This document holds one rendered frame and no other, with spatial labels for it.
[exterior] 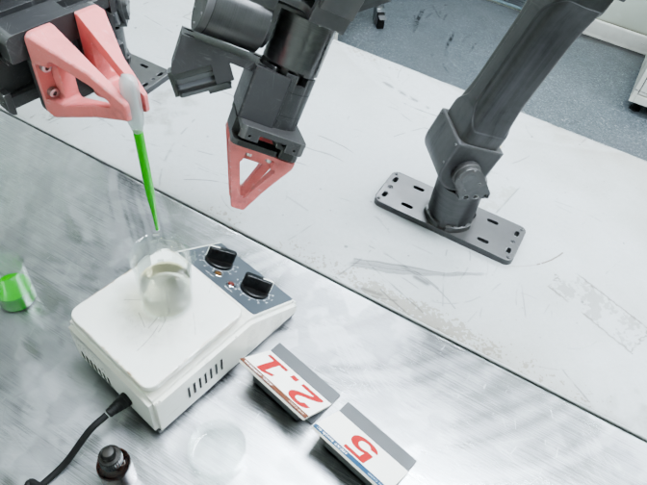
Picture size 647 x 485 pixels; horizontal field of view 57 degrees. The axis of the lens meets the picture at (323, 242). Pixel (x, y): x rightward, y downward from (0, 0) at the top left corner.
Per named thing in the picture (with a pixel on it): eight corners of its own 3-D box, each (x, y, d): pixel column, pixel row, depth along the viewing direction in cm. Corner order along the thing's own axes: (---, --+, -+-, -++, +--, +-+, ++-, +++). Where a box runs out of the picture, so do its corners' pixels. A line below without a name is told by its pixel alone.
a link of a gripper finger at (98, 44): (168, 47, 39) (81, -10, 43) (72, 92, 35) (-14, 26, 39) (177, 127, 44) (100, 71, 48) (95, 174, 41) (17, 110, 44)
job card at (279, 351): (279, 344, 66) (280, 323, 63) (340, 395, 63) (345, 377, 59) (239, 379, 63) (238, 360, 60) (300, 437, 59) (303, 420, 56)
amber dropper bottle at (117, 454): (142, 486, 55) (130, 458, 50) (110, 502, 54) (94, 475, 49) (131, 457, 57) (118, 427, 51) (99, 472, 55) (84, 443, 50)
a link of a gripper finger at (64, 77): (181, 40, 40) (95, -15, 43) (90, 84, 36) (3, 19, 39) (190, 120, 45) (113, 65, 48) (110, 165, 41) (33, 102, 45)
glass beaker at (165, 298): (133, 322, 57) (118, 270, 50) (147, 277, 60) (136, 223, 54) (195, 329, 57) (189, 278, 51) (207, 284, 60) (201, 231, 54)
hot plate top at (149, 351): (167, 249, 63) (166, 243, 63) (246, 315, 59) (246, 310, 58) (67, 317, 57) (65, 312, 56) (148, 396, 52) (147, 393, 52)
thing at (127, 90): (132, 124, 42) (121, 70, 39) (143, 133, 42) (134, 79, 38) (124, 128, 42) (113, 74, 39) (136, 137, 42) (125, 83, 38)
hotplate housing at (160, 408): (219, 253, 74) (217, 209, 67) (297, 316, 69) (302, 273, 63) (61, 370, 62) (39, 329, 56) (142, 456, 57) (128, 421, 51)
